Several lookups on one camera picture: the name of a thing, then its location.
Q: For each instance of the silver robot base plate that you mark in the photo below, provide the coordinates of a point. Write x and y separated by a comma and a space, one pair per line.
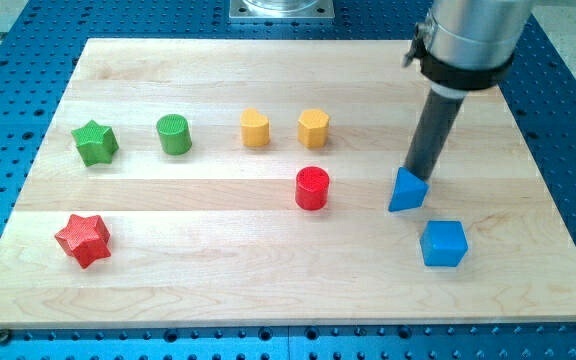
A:
281, 9

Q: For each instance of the yellow hexagon block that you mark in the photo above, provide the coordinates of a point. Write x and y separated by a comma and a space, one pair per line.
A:
313, 127

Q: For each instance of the green star block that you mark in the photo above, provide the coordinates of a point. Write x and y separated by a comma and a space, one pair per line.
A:
95, 143

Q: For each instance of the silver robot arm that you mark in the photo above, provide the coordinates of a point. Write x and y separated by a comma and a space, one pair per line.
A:
468, 45

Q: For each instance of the green cylinder block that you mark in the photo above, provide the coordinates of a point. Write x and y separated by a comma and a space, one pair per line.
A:
174, 134

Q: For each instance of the red star block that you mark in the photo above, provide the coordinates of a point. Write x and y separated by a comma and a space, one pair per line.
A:
85, 239

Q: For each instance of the black pusher rod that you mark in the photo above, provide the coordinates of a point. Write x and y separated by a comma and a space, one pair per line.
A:
441, 107

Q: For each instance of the blue cube block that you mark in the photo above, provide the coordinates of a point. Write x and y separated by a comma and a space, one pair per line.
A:
443, 243

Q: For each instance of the red cylinder block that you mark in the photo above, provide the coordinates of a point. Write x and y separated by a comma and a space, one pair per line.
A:
312, 185

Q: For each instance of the yellow heart block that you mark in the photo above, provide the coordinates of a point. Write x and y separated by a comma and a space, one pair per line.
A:
255, 128

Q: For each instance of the wooden board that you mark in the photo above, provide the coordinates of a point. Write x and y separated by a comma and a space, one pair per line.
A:
214, 237

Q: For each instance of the blue triangle block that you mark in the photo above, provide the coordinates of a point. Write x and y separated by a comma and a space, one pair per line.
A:
409, 191

